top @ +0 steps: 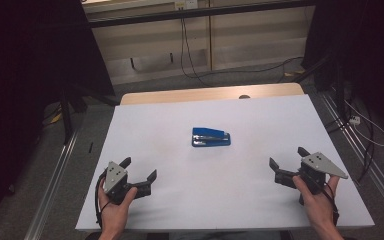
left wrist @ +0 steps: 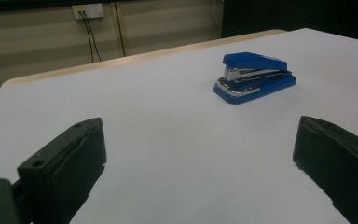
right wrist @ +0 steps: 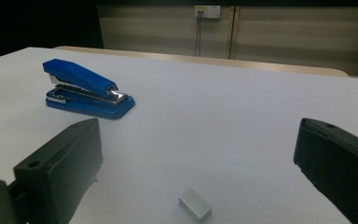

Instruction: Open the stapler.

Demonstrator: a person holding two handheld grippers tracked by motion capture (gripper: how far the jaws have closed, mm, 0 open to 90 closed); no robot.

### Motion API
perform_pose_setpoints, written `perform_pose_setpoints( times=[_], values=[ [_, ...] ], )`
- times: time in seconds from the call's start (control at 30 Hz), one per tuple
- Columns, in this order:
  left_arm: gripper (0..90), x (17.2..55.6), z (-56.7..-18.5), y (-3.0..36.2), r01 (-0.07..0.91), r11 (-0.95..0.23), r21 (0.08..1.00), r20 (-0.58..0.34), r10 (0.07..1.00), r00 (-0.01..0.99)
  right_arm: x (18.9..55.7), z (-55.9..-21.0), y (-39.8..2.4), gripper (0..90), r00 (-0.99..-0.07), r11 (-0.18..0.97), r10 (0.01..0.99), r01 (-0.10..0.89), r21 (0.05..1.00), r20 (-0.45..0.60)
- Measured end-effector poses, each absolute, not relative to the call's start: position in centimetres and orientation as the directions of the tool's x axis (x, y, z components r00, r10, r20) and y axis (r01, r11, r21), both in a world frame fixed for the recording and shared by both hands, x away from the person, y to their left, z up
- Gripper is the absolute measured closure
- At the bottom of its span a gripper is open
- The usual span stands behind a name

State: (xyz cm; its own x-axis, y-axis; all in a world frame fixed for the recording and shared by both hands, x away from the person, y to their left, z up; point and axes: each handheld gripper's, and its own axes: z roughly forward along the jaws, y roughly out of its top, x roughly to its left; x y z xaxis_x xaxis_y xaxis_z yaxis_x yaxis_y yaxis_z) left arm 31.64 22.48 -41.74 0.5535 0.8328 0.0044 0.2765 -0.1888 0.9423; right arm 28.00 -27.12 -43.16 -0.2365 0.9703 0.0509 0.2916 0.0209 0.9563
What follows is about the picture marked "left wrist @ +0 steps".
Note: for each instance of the blue stapler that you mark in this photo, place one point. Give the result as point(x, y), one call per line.
point(251, 60)

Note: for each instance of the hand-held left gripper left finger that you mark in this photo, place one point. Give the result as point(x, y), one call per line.
point(71, 161)

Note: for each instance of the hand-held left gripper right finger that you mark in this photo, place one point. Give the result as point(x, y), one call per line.
point(338, 158)

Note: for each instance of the white board sheet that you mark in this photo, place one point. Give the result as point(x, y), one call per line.
point(167, 124)

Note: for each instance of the white wall socket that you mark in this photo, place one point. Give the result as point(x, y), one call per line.
point(90, 10)

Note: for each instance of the dark curtain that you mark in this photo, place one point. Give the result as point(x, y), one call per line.
point(292, 15)

